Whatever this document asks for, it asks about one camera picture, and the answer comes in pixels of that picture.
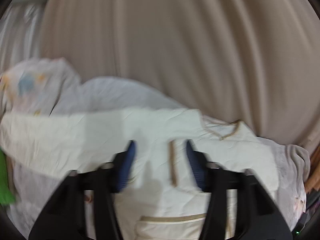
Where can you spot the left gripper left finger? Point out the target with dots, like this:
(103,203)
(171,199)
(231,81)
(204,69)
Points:
(63,216)

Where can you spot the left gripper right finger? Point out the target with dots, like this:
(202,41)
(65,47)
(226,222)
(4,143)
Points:
(257,216)

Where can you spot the cream quilted jacket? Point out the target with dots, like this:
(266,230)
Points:
(161,200)

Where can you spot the green pillow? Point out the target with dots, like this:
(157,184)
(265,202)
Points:
(8,190)

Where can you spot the orange hanging garment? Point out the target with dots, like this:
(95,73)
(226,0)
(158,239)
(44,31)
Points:
(313,181)

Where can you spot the grey floral fleece blanket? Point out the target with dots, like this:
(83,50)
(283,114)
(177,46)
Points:
(51,87)

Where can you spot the beige curtain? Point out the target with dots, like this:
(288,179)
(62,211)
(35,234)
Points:
(250,60)

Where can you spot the silver white curtain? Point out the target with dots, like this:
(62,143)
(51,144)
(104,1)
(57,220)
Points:
(20,31)

